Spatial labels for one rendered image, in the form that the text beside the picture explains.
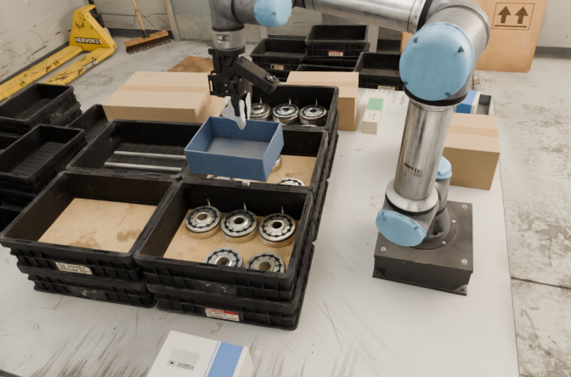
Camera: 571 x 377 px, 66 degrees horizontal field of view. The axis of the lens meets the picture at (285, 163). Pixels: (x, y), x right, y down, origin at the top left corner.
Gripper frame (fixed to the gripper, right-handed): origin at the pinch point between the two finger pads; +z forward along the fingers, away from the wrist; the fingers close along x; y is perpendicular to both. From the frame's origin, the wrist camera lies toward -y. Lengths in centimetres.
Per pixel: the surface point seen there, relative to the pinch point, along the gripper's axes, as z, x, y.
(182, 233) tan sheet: 31.4, 11.4, 17.5
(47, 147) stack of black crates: 57, -54, 145
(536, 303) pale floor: 104, -68, -98
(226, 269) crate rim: 23.5, 27.6, -5.8
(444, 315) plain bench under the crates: 44, 7, -55
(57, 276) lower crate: 37, 33, 45
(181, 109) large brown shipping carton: 18, -40, 47
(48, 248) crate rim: 25, 34, 42
